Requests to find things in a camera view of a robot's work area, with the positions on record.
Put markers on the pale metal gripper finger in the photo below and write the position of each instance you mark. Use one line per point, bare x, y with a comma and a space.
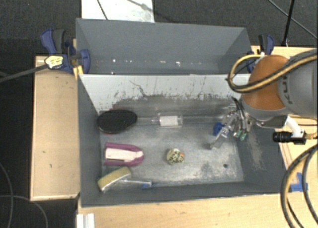
220, 139

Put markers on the small blue block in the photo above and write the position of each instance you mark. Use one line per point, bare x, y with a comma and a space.
217, 128

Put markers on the spotted yellow toy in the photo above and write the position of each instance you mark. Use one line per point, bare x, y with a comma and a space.
174, 157

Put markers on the clear glass tube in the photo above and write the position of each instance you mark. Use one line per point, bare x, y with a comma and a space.
170, 121

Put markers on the clear and blue toothbrush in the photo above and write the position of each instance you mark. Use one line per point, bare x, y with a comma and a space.
139, 183

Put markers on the purple stapler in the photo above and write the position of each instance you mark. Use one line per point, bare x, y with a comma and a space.
123, 154

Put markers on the black oval disc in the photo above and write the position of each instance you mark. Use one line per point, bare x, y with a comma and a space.
116, 121

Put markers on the grey metal bin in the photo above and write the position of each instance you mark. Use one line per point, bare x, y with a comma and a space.
159, 48

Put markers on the yellow and green sponge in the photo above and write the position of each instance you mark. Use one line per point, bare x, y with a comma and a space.
113, 177

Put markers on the pale wood board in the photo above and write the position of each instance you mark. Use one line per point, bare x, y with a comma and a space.
55, 132

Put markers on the black cylinder on white bracket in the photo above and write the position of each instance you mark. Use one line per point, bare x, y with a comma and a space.
283, 136

